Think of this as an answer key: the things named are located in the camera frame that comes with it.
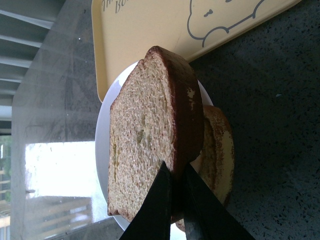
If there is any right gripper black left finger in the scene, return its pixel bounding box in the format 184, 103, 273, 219
120, 162, 172, 240

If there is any bread slice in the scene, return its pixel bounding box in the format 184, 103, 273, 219
107, 46, 204, 221
175, 104, 235, 232

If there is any grey curtain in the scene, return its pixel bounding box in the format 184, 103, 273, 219
0, 0, 67, 126

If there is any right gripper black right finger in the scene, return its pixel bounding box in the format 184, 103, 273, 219
183, 164, 254, 240

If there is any yellow bear tray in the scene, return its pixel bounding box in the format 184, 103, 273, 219
91, 0, 296, 100

